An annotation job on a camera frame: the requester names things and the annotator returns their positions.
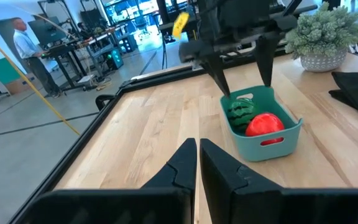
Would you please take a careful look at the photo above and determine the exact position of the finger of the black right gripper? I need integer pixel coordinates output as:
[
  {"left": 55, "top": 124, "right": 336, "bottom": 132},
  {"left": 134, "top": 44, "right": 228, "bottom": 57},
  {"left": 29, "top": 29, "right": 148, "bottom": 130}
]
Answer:
[
  {"left": 253, "top": 33, "right": 281, "bottom": 88},
  {"left": 202, "top": 51, "right": 231, "bottom": 98}
]

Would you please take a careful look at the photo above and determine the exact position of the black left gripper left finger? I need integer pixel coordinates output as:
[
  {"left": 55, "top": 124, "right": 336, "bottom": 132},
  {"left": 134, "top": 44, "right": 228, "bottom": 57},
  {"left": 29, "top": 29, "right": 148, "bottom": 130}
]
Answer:
[{"left": 20, "top": 138, "right": 198, "bottom": 224}]

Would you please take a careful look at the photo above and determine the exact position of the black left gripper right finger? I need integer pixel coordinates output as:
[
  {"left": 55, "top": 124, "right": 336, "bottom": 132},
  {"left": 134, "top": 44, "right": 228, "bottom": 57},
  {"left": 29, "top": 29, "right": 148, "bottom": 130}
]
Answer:
[{"left": 200, "top": 138, "right": 358, "bottom": 224}]

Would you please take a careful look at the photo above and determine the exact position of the green striped toy watermelon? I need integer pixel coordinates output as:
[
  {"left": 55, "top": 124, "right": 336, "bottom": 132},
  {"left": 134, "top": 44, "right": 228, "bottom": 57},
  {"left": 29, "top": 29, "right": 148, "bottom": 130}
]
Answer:
[{"left": 227, "top": 98, "right": 259, "bottom": 135}]

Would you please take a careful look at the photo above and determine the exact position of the teal plastic basket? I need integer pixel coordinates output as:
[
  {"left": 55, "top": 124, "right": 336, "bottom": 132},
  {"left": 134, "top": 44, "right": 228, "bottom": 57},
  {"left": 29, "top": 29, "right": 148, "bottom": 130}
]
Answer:
[{"left": 219, "top": 85, "right": 303, "bottom": 162}]

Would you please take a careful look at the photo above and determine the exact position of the red toy tomato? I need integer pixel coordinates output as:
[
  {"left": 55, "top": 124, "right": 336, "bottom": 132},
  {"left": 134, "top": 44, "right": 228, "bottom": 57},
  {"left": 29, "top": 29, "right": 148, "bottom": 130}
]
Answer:
[{"left": 245, "top": 112, "right": 285, "bottom": 146}]

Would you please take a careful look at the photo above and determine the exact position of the yellow tag on right arm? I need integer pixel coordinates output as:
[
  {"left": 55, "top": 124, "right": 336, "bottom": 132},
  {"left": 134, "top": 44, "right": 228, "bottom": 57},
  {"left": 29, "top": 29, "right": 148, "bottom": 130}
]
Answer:
[{"left": 172, "top": 11, "right": 190, "bottom": 40}]

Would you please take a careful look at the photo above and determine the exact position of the potted green succulent plant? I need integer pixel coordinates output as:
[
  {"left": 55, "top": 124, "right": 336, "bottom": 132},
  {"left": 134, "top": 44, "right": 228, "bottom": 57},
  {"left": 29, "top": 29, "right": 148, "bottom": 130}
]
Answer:
[{"left": 284, "top": 1, "right": 358, "bottom": 73}]

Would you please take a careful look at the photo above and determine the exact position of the computer tower with lights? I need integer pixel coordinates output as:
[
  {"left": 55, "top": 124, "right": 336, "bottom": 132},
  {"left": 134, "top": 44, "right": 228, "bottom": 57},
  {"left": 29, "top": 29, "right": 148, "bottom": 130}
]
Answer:
[{"left": 106, "top": 48, "right": 124, "bottom": 70}]

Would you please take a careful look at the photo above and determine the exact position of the person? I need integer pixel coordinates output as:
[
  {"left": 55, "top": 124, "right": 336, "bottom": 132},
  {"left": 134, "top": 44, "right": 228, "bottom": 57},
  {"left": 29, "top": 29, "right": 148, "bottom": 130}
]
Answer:
[
  {"left": 11, "top": 17, "right": 62, "bottom": 99},
  {"left": 76, "top": 22, "right": 91, "bottom": 40}
]

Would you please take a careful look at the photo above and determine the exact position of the black work desk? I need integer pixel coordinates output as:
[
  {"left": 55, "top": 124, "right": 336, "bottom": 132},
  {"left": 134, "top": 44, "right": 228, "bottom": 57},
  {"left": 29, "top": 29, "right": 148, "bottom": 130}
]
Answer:
[{"left": 42, "top": 29, "right": 127, "bottom": 91}]

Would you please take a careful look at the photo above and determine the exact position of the large black display screen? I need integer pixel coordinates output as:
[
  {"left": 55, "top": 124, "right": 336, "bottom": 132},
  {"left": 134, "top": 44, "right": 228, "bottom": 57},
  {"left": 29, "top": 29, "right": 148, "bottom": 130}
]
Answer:
[{"left": 28, "top": 16, "right": 68, "bottom": 46}]

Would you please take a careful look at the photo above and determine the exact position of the brown cardboard box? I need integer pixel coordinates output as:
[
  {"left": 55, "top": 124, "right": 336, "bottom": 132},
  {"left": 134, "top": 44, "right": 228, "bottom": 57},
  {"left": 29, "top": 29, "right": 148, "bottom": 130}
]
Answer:
[{"left": 4, "top": 77, "right": 35, "bottom": 95}]

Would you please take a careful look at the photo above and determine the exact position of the black metal table frame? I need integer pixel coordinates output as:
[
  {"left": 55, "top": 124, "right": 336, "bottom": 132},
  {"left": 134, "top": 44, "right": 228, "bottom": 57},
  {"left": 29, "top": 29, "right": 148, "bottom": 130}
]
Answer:
[{"left": 7, "top": 4, "right": 318, "bottom": 224}]

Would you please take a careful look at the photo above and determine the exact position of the yellow hanging cable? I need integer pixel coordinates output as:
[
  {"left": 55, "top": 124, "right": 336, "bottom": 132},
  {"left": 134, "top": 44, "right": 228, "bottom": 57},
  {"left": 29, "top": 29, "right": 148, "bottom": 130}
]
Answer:
[{"left": 0, "top": 27, "right": 81, "bottom": 136}]

